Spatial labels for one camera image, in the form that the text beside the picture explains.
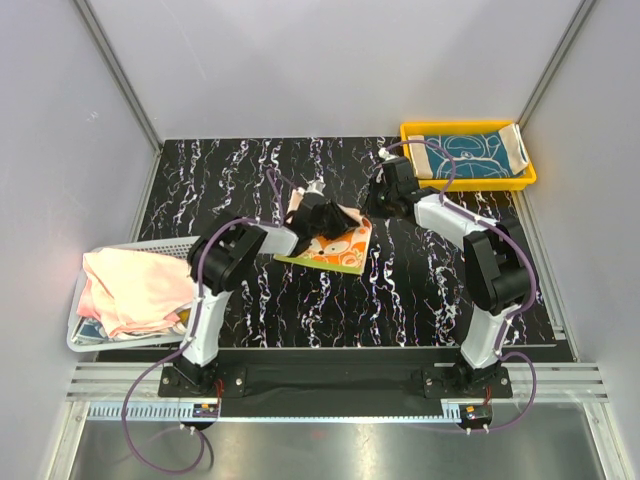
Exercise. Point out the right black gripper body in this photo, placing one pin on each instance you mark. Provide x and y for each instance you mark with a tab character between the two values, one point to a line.
379	204

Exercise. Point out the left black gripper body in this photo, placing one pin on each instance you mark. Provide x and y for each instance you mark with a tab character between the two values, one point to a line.
330	225

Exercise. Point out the orange white patterned towel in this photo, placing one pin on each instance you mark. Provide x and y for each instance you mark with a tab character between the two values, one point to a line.
346	254

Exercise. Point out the teal beige Doraemon towel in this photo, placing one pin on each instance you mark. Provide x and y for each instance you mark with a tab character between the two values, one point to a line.
497	154

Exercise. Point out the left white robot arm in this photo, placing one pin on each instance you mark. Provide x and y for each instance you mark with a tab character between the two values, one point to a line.
224	255

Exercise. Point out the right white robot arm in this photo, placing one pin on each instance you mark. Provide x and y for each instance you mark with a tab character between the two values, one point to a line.
498	273

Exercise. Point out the grey plastic laundry basket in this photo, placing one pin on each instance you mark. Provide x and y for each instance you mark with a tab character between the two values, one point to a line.
85	335

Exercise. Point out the pink towel in basket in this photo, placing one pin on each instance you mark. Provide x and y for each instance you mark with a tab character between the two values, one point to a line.
135	292

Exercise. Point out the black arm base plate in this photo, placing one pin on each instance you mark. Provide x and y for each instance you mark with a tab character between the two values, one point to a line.
428	372

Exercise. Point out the aluminium frame rail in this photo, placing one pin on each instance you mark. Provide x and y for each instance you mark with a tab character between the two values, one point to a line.
115	390

